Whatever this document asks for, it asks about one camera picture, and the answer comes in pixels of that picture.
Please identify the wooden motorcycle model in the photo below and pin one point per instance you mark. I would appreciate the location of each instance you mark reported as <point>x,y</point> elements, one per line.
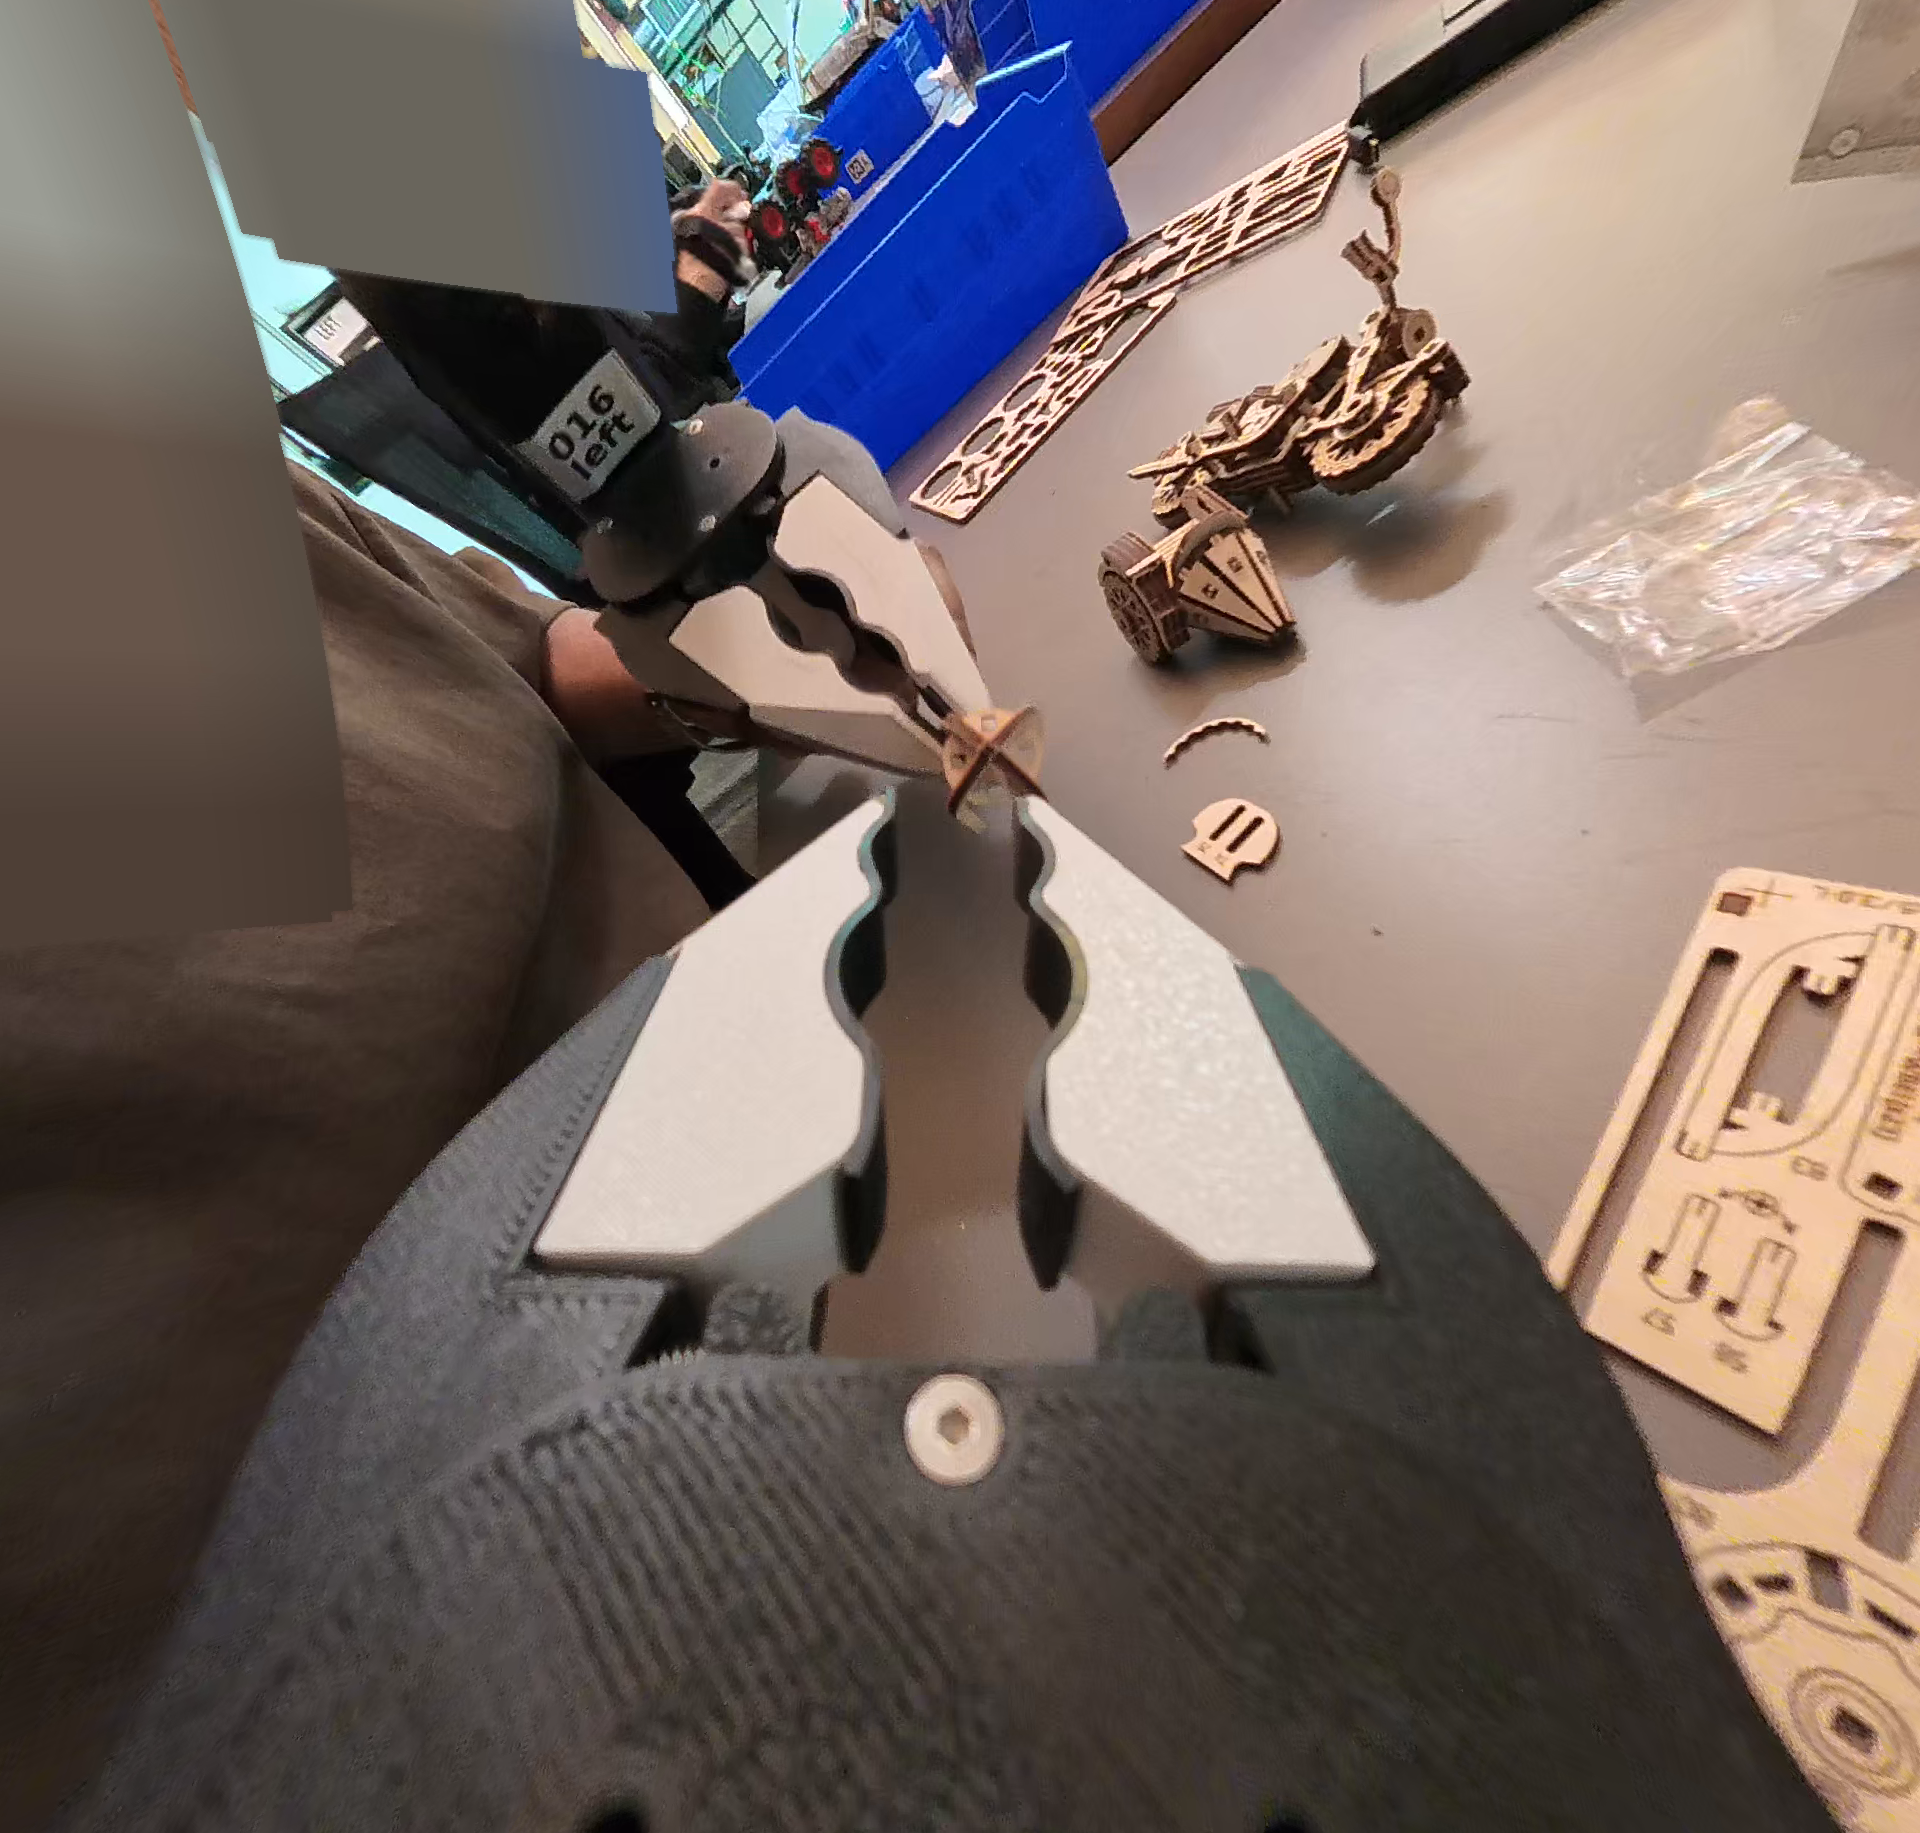
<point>1351,409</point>

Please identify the clear plastic bag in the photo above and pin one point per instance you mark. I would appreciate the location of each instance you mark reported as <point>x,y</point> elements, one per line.
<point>1724,542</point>

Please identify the round slotted wooden piece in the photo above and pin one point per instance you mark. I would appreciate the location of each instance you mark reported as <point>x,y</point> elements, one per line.
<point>1252,859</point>

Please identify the large blue plastic bin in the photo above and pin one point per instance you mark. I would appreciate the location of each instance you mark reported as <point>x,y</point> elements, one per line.
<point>960,259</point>

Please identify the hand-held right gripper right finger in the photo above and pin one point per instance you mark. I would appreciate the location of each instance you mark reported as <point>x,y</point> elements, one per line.
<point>1201,1114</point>

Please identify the long wooden puzzle sheet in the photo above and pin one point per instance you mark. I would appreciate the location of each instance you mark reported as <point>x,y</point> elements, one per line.
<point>1102,306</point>

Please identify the curved toothed wooden piece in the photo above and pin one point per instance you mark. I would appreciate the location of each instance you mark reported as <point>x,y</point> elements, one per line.
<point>1215,733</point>

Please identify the person's brown shirt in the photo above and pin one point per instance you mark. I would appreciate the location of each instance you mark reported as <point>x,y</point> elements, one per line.
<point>301,1114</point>

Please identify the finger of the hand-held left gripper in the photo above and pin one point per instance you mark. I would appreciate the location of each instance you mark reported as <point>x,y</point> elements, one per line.
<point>863,542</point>
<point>765,662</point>

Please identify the person's left hand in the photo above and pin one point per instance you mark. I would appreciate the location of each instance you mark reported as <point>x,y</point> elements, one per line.
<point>592,678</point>

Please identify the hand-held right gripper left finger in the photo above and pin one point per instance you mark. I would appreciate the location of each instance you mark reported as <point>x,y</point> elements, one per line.
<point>690,1114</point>

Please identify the grey mat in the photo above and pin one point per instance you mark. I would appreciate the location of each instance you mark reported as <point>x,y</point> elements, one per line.
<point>1874,62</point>

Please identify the small wooden disc assembly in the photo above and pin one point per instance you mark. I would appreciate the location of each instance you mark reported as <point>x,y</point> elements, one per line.
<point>990,753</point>

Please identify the red wheeled toy vehicle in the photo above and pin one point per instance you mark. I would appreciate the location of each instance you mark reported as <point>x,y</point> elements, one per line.
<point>795,206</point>

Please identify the small wooden puzzle sheet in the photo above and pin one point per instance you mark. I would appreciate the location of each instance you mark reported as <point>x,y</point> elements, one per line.
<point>1604,1249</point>

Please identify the fan-shaped wooden model part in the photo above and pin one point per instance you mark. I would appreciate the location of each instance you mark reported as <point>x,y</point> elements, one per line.
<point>1215,589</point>

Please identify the grey desk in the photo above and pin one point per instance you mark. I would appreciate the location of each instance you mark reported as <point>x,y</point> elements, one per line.
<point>1501,753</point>

